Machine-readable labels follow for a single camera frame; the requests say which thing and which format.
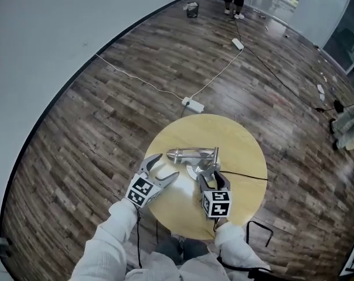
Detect person's legs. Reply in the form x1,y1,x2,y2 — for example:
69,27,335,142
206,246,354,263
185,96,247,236
155,234,210,265

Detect black chair frame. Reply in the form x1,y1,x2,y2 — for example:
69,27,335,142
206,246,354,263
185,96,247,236
246,220,274,248

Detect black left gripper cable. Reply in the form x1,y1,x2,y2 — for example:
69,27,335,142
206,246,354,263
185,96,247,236
135,207,143,269

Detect person's right forearm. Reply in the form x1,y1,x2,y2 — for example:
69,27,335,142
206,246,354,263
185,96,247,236
214,221,271,275

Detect person's white top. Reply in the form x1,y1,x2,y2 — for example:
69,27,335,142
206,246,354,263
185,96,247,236
124,250,233,281

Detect white power strip cable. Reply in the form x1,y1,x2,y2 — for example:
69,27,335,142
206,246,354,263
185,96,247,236
190,48,244,100

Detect white wall cable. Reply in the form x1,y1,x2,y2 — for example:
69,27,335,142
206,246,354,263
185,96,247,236
94,53,184,100

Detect black floor cable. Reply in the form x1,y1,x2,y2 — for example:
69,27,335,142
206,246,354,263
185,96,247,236
228,16,342,112

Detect person's left forearm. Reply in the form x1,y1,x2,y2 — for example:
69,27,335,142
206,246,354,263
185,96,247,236
68,198,140,281

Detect large white power strip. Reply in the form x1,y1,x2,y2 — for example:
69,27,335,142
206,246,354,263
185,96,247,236
182,97,205,113

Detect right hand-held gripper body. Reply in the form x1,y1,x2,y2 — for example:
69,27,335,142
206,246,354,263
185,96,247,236
200,189,233,221

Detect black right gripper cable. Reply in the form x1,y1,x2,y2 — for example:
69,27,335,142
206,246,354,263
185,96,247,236
213,217,272,272

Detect black mesh trash bin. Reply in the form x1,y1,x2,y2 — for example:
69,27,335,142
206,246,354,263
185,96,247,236
186,2,200,19

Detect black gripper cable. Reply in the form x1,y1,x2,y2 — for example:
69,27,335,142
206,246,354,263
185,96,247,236
213,217,272,272
135,207,143,269

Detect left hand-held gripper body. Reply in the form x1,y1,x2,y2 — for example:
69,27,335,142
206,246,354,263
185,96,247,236
125,170,163,209

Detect silver desk lamp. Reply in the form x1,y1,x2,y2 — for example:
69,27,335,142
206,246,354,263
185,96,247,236
166,146,222,184

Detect glass partition wall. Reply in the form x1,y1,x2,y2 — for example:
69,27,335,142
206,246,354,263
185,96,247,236
250,0,354,73

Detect round yellow wooden table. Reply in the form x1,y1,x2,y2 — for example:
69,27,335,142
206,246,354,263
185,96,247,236
144,113,268,241

